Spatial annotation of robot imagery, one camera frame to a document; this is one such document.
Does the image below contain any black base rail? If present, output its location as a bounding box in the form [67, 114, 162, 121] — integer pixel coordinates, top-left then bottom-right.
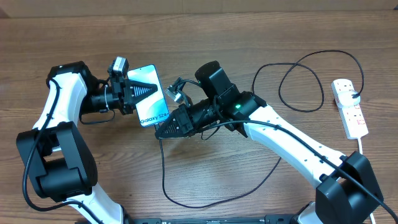
[125, 214, 297, 224]

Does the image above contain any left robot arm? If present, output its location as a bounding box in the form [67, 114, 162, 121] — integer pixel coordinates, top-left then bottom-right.
[16, 57, 159, 223]

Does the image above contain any white power strip cord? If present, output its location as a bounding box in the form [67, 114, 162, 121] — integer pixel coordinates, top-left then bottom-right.
[357, 138, 376, 224]

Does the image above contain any white charger plug adapter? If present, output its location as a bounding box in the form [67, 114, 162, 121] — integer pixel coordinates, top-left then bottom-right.
[335, 91, 361, 108]

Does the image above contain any Samsung Galaxy smartphone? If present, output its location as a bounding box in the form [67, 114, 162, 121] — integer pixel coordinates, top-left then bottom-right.
[127, 64, 169, 127]

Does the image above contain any white power strip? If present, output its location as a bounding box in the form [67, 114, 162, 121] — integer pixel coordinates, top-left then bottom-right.
[331, 79, 369, 139]

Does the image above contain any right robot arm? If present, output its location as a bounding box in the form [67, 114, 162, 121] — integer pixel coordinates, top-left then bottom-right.
[155, 61, 384, 223]

